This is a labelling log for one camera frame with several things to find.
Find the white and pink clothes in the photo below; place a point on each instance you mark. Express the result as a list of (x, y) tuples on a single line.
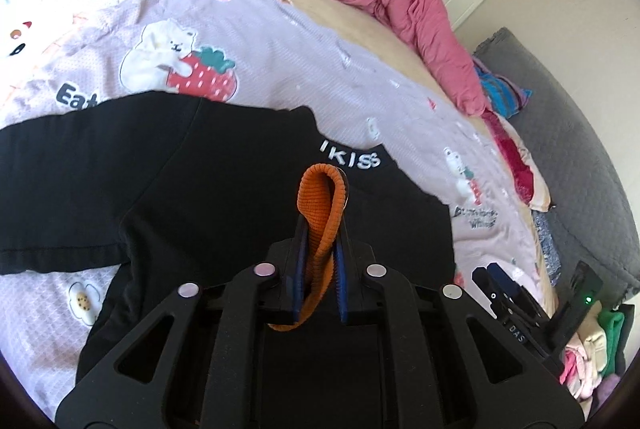
[(582, 359)]

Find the blue striped pillow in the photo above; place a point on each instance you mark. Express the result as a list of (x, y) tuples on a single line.
[(502, 89)]

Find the purple strawberry print bed sheet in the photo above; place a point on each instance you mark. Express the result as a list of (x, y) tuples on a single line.
[(310, 59)]

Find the white plush toy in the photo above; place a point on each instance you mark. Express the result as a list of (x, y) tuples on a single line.
[(15, 39)]

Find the green garment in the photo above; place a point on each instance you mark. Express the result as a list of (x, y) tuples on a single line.
[(612, 339)]

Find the grey quilted headboard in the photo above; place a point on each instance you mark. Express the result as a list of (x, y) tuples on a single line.
[(565, 149)]

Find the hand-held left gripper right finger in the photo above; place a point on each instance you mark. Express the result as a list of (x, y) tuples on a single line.
[(341, 281)]

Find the black shirt with orange cuff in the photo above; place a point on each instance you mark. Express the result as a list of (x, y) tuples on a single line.
[(200, 189)]

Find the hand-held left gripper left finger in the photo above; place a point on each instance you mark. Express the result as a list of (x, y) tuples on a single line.
[(298, 281)]

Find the red floral pillow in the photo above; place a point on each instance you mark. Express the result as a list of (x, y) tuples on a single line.
[(520, 164)]

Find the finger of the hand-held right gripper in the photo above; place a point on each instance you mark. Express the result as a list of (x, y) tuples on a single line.
[(484, 289), (505, 281)]

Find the blue patterned cloth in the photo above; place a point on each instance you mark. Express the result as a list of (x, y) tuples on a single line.
[(547, 249)]

